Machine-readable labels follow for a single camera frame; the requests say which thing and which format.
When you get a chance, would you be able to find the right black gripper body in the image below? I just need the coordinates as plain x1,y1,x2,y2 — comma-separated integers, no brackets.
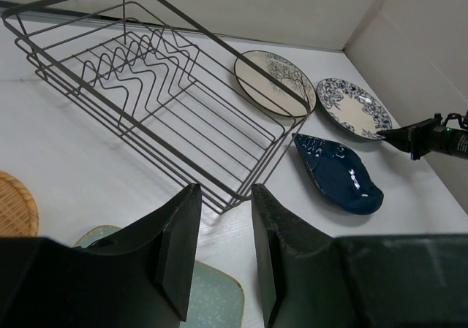
409,113,467,160

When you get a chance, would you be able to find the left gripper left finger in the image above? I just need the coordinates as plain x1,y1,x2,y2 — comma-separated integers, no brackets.
1,184,202,327

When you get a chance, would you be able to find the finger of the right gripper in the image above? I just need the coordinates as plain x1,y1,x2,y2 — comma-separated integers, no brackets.
377,124,416,154

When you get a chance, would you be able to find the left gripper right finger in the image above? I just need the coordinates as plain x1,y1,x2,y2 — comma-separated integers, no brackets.
252,184,467,327

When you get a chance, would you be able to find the blue floral rimmed plate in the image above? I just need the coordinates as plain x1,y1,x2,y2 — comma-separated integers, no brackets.
316,78,393,140

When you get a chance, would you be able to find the dark blue leaf-shaped dish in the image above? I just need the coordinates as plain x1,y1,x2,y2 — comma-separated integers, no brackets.
293,134,384,216

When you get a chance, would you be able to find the cream plate with tree pattern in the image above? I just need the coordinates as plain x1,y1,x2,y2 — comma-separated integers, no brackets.
234,50,317,118

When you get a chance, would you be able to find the light green rectangular tray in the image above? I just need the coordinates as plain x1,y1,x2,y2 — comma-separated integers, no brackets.
71,224,245,328

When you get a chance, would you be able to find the grey wire dish rack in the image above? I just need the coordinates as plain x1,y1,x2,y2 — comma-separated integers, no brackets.
1,0,310,214

